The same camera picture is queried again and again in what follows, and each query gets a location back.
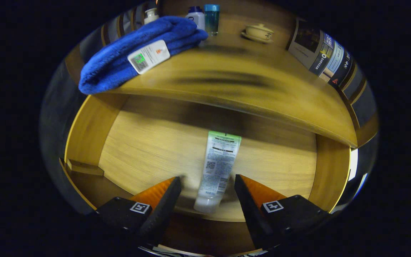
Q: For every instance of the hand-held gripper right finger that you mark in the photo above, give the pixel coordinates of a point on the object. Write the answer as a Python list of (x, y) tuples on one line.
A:
[(252, 210)]

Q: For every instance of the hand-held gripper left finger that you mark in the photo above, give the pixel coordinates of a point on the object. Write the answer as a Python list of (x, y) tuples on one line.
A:
[(164, 210)]

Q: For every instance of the white pump bottle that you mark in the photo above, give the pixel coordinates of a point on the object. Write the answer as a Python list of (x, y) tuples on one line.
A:
[(151, 16)]

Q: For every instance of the black spine book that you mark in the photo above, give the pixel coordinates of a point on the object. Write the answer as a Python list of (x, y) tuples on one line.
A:
[(343, 69)]

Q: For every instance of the wooden countertop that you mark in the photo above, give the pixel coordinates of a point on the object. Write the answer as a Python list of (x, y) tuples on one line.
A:
[(244, 96)]

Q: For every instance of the wooden drawer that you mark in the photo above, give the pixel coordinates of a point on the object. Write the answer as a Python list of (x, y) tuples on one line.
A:
[(148, 142)]

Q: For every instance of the beige lidded teacup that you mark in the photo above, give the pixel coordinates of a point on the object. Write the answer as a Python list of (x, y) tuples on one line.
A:
[(259, 33)]

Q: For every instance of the teal bottle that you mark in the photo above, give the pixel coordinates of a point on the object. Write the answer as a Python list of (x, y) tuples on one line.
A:
[(212, 19)]

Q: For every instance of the white green tube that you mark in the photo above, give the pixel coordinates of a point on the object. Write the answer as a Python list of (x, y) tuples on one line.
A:
[(218, 167)]

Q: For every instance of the white bottle blue cap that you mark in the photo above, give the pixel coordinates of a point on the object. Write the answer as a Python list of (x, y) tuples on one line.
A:
[(196, 19)]

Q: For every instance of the blue towel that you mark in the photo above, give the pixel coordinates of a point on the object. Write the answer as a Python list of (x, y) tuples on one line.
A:
[(109, 67)]

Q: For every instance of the pale spine book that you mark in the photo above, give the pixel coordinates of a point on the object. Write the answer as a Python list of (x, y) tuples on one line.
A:
[(334, 60)]

